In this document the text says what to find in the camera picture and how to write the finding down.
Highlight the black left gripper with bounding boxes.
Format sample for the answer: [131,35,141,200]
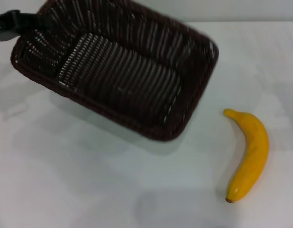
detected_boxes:
[0,9,53,42]

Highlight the dark brown woven basket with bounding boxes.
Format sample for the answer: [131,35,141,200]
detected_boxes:
[10,0,220,143]

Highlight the yellow banana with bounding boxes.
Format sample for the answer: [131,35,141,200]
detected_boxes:
[223,108,270,204]

